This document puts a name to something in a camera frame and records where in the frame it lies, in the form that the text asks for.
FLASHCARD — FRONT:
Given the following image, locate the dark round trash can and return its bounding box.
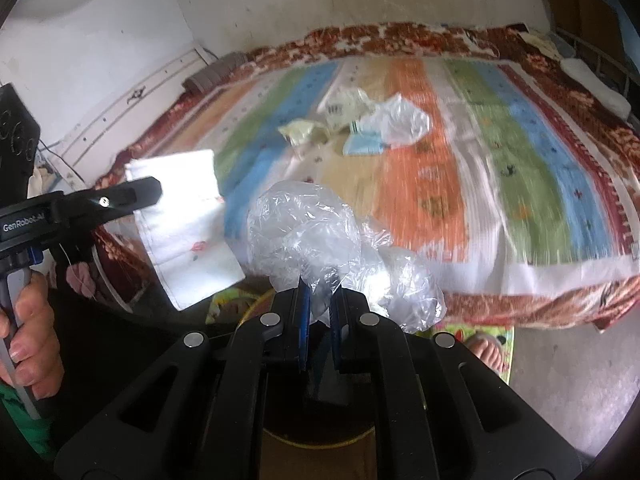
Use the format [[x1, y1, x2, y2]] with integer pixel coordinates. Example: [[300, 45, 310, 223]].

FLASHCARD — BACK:
[[240, 286, 381, 480]]

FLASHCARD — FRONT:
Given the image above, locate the pale yellow wrapper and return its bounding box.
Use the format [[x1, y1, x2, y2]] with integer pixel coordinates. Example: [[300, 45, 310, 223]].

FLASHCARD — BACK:
[[278, 119, 331, 146]]

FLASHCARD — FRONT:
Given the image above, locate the clear plastic bag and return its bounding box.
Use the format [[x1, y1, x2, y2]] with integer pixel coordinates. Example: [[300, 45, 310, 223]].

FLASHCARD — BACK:
[[247, 181, 447, 334]]

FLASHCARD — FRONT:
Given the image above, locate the person's foot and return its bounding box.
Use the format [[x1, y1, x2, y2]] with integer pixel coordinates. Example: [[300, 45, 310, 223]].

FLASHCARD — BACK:
[[464, 333, 506, 374]]

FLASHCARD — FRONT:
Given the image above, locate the person's left hand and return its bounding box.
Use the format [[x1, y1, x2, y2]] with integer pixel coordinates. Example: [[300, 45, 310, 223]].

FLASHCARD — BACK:
[[9, 272, 64, 400]]

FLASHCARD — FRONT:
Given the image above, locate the white printed wrapper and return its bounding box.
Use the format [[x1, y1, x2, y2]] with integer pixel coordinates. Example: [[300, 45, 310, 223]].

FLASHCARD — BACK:
[[322, 87, 375, 132]]

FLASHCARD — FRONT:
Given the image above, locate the white headboard panel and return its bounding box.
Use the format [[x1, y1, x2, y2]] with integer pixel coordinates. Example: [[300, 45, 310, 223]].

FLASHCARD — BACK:
[[41, 42, 214, 191]]

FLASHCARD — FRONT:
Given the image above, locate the white plastic bag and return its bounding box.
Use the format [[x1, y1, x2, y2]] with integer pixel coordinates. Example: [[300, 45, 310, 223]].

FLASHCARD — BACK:
[[350, 93, 432, 148]]

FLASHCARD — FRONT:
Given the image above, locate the metal bed frame rail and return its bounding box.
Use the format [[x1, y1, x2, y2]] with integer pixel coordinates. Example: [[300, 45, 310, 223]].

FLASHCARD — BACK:
[[551, 28, 639, 119]]

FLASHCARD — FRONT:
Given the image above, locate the blue white mask packet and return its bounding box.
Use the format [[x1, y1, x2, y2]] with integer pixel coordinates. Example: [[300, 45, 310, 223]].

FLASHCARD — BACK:
[[343, 131, 390, 156]]

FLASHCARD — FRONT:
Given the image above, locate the grey folded cloth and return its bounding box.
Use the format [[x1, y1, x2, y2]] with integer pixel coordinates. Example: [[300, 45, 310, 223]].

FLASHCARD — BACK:
[[182, 52, 247, 94]]

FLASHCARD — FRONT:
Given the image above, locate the white rolled towel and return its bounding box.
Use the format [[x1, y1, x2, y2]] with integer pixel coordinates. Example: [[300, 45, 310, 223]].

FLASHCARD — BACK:
[[560, 58, 631, 120]]

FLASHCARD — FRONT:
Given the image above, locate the striped colourful bed mat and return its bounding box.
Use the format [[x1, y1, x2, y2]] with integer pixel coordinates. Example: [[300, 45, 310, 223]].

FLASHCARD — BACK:
[[119, 55, 637, 296]]

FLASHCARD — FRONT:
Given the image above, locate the red floral blanket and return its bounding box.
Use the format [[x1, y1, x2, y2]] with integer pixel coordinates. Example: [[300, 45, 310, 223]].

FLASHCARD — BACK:
[[96, 22, 639, 328]]

